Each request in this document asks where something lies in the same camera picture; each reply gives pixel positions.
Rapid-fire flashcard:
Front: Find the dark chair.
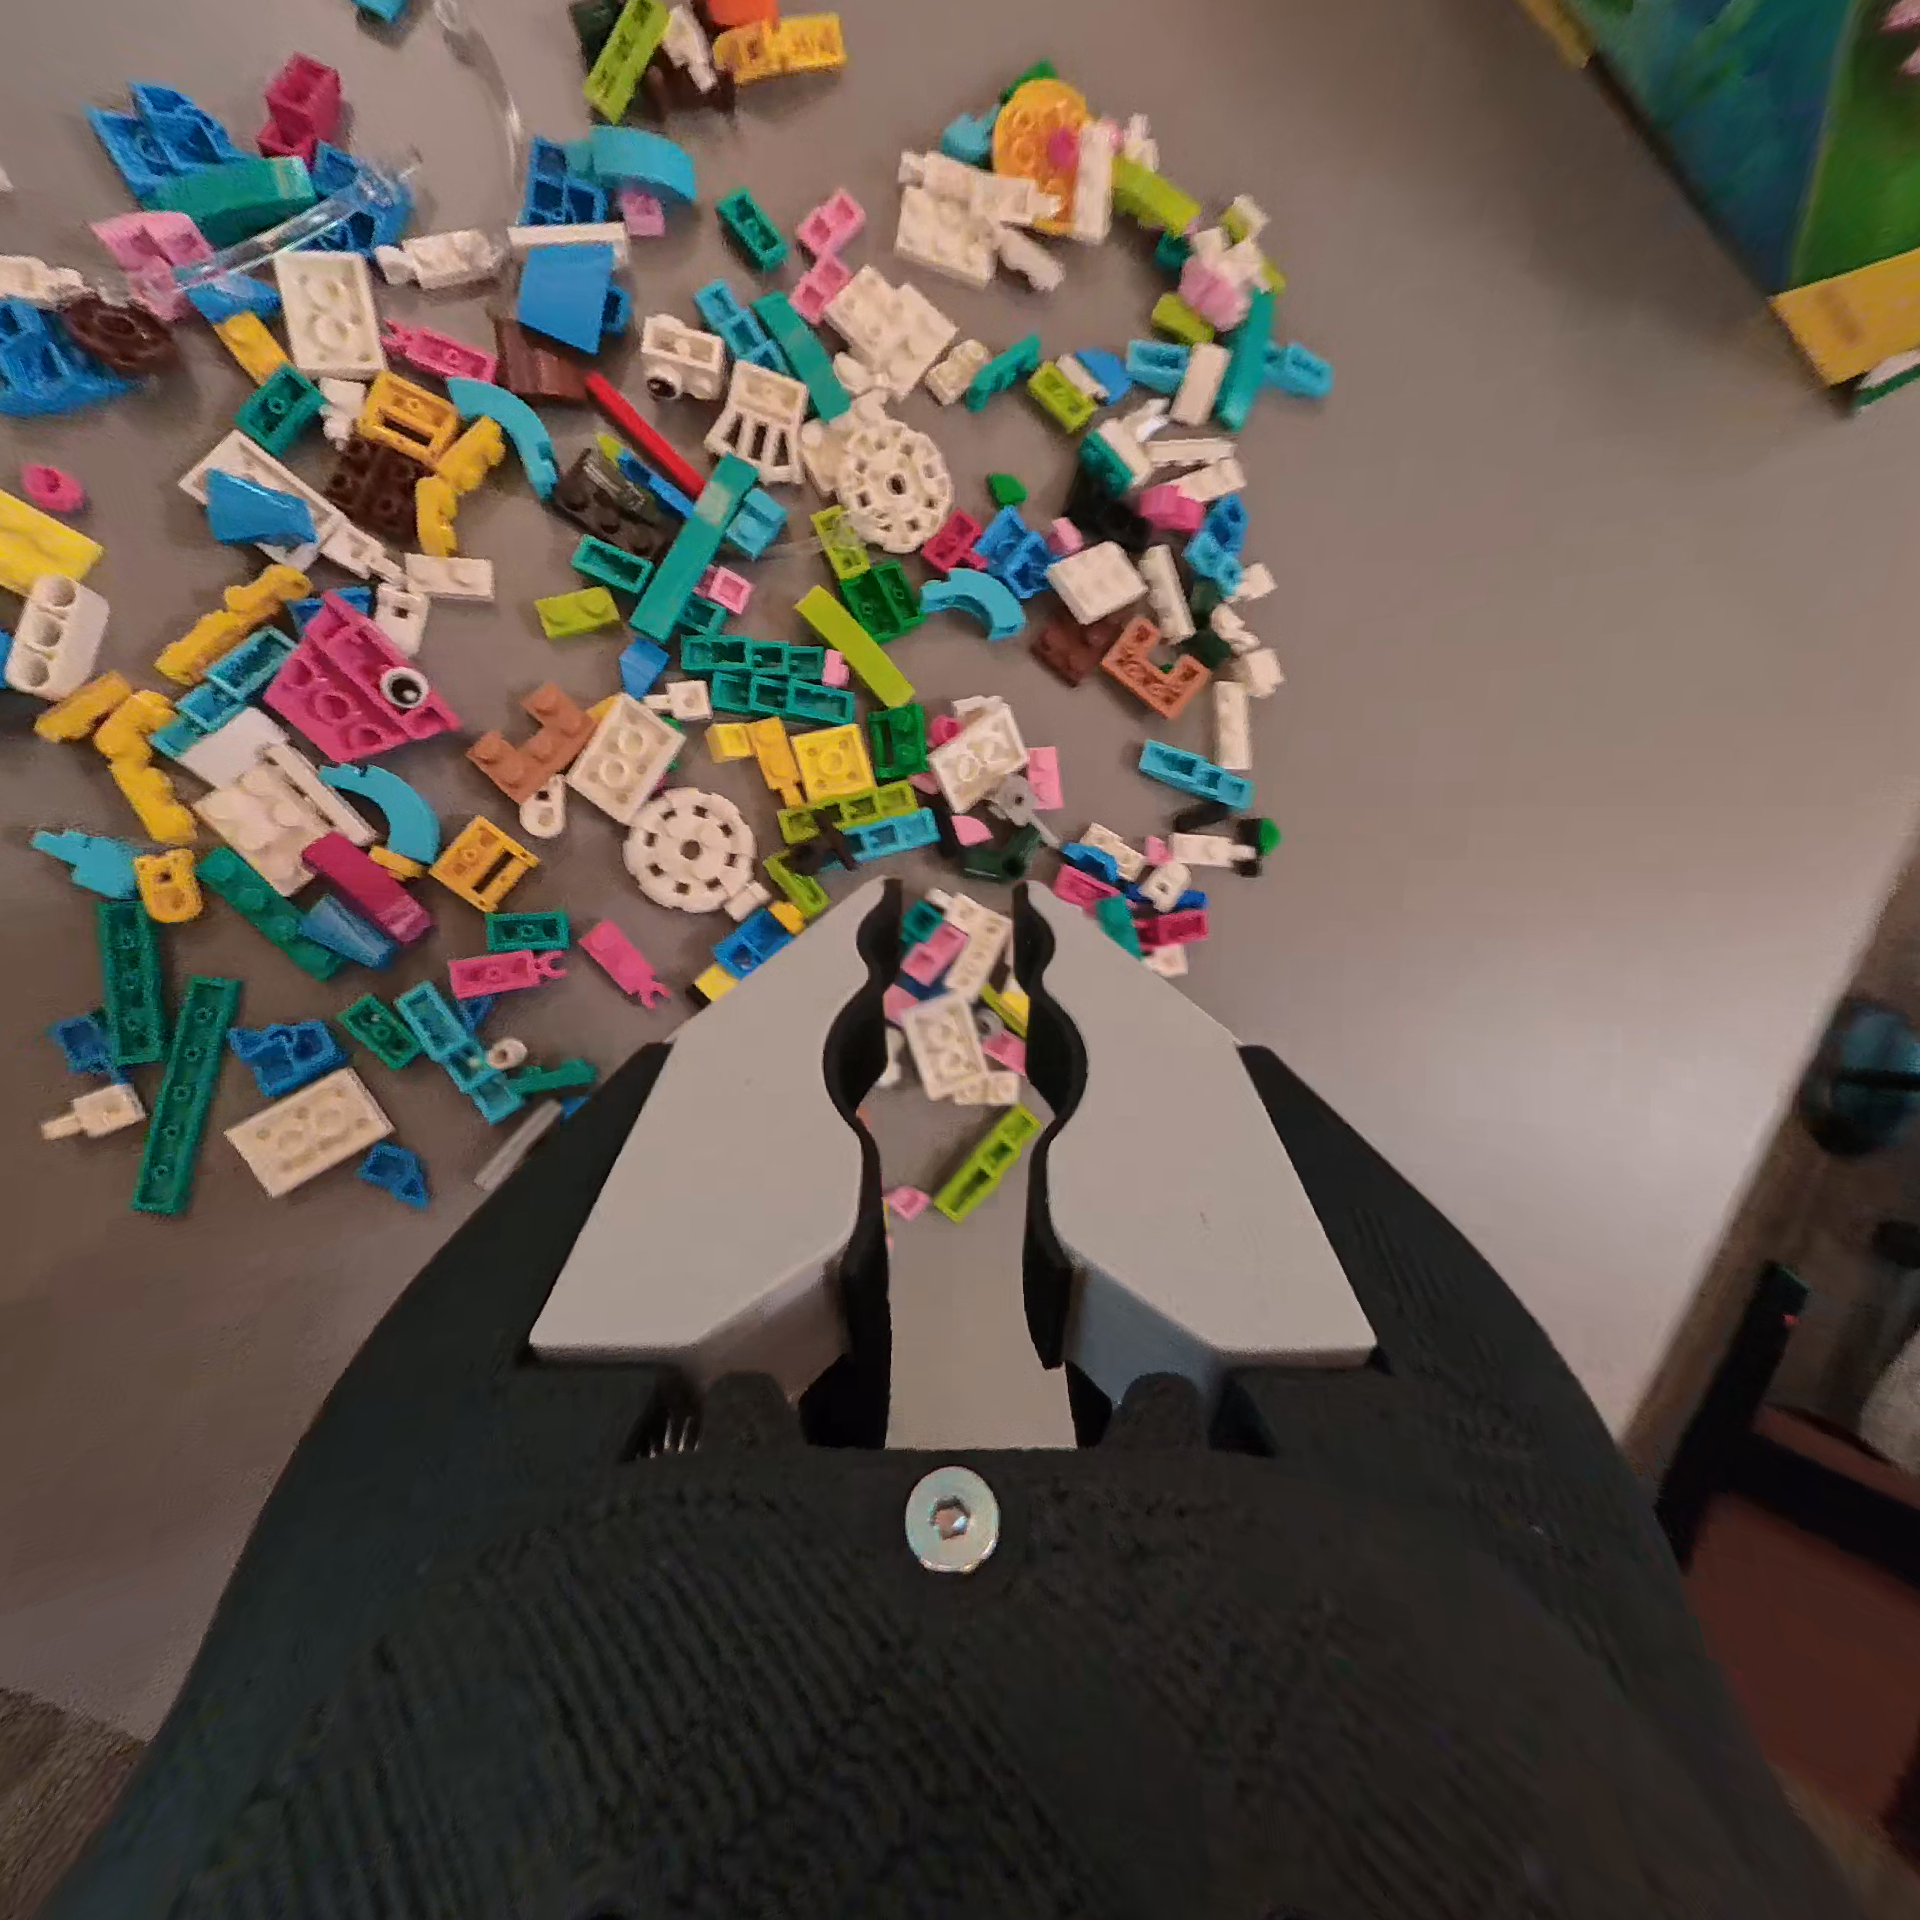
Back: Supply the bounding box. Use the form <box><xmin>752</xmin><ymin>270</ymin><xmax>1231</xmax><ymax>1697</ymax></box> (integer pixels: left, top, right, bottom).
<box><xmin>1649</xmin><ymin>1258</ymin><xmax>1920</xmax><ymax>1596</ymax></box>

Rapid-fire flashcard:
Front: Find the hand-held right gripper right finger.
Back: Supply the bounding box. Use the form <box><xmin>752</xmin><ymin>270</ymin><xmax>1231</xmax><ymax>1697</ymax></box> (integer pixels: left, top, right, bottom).
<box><xmin>1011</xmin><ymin>880</ymin><xmax>1382</xmax><ymax>1376</ymax></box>

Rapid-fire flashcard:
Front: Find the pile of colourful bricks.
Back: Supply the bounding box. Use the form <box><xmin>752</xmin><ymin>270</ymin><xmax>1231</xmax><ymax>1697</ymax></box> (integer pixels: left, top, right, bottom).
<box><xmin>0</xmin><ymin>0</ymin><xmax>1338</xmax><ymax>1220</ymax></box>

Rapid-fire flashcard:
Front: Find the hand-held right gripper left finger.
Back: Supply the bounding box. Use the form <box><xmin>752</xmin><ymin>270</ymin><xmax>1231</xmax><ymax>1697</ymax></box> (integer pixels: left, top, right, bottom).
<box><xmin>525</xmin><ymin>875</ymin><xmax>904</xmax><ymax>1373</ymax></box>

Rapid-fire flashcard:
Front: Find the colourful brick set box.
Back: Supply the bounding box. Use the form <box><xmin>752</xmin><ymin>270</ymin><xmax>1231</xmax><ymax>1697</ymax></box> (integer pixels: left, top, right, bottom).
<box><xmin>1514</xmin><ymin>0</ymin><xmax>1920</xmax><ymax>409</ymax></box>

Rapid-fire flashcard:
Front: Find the clear plastic wrapper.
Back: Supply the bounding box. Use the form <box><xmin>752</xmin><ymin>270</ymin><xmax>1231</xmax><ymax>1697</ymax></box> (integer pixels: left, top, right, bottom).
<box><xmin>158</xmin><ymin>0</ymin><xmax>529</xmax><ymax>296</ymax></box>

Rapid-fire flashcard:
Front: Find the grey desk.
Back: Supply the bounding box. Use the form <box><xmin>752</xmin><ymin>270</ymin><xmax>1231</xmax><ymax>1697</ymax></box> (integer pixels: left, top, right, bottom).
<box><xmin>0</xmin><ymin>0</ymin><xmax>1920</xmax><ymax>1728</ymax></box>

